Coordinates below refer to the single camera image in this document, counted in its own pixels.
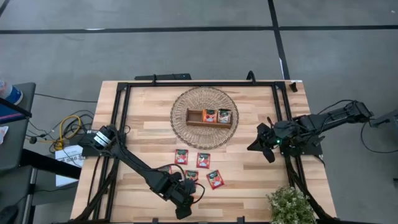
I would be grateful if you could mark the black slanted bar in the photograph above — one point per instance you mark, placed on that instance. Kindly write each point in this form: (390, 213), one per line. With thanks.
(18, 109)

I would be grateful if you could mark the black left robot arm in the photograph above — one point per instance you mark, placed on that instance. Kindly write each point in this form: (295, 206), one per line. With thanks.
(140, 165)

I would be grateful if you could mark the black frame clamp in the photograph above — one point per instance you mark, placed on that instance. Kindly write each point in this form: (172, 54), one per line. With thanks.
(155, 221)
(241, 220)
(154, 78)

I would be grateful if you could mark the potted green white plant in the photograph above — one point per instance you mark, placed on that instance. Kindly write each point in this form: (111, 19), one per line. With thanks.
(290, 207)

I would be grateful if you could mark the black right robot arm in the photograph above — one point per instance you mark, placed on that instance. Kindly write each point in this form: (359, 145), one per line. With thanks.
(335, 116)

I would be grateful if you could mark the round woven straw placemat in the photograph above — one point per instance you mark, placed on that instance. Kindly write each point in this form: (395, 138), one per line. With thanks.
(204, 96)

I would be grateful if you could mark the blue and white cup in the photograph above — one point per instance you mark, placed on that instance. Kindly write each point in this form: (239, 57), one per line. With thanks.
(11, 93)

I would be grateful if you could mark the grey side desk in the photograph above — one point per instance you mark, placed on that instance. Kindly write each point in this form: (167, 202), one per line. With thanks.
(15, 186)
(18, 140)

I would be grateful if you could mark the black crossbeam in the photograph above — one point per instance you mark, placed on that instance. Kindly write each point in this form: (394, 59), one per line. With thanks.
(49, 163)

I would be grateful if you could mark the wooden three-compartment box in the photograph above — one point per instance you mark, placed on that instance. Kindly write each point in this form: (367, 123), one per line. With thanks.
(194, 116)

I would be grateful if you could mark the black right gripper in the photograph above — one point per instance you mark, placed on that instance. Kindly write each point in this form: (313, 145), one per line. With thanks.
(270, 155)

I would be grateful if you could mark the orange peach tea sachet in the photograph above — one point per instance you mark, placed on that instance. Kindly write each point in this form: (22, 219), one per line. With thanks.
(209, 116)

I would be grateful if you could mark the white paper scrap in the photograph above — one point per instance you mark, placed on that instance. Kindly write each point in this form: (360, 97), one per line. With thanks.
(3, 135)

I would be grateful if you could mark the grey equipment stand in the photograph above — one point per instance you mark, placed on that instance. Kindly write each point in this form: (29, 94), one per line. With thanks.
(387, 119)

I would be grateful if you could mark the black computer mouse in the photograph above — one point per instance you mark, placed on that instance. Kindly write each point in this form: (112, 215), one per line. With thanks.
(7, 214)

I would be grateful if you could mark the white printed paper sheet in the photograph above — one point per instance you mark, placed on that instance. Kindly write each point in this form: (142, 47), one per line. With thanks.
(66, 155)

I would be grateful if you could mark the black corner bracket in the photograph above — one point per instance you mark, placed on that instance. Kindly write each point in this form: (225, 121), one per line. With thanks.
(293, 87)

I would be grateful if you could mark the black bar-shaped device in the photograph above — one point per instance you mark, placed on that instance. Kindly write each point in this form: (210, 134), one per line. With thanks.
(168, 76)

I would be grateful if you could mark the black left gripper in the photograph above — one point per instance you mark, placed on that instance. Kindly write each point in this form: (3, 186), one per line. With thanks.
(183, 213)

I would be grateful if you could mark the blue folder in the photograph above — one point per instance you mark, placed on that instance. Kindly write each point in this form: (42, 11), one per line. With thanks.
(7, 116)

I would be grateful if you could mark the black metal table frame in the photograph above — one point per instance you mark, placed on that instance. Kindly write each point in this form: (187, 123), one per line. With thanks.
(202, 84)

